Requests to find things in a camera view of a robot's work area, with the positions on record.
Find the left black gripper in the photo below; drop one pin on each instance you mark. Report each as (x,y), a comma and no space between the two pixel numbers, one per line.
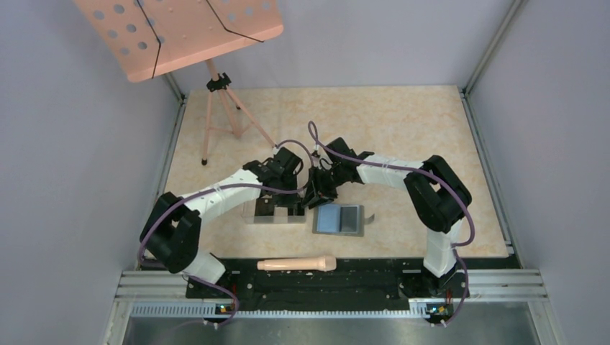
(289,201)

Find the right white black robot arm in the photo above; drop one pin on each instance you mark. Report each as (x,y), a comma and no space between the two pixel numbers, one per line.
(439,197)

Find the aluminium front rail frame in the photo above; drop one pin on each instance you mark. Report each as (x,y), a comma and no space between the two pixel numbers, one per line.
(487,281)

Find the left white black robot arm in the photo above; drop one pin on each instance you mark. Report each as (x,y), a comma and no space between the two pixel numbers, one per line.
(172,231)

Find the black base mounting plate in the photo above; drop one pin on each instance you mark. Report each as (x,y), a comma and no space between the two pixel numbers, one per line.
(357,285)

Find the blue card in holder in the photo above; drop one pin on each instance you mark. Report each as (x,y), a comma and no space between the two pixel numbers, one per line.
(328,219)

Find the pink toy microphone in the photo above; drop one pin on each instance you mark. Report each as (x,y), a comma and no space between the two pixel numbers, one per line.
(323,264)

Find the grey leather card holder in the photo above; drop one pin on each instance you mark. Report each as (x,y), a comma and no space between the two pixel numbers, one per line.
(363,222)

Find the pink perforated music stand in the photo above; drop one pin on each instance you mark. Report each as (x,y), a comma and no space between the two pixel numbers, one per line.
(153,38)

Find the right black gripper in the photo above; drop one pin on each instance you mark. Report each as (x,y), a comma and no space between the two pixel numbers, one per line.
(311,193)

